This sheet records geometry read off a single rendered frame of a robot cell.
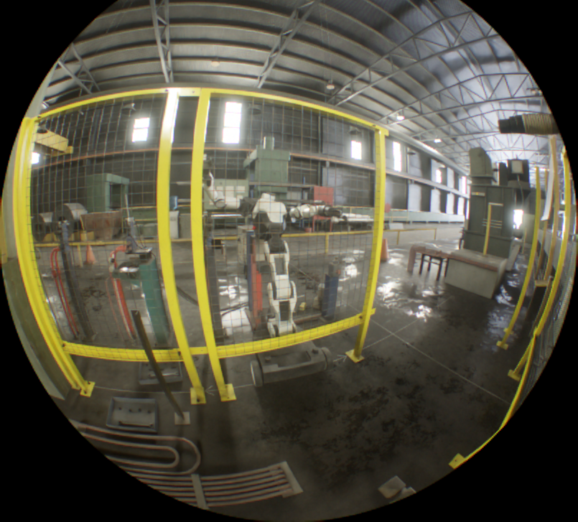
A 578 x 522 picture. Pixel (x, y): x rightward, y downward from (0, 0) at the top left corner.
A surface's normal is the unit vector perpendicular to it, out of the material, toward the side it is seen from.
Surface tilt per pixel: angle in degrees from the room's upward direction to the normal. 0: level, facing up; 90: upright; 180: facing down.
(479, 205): 90
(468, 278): 90
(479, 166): 90
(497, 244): 90
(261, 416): 0
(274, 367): 45
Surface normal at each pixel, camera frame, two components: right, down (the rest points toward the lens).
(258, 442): 0.03, -0.99
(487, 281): -0.92, 0.04
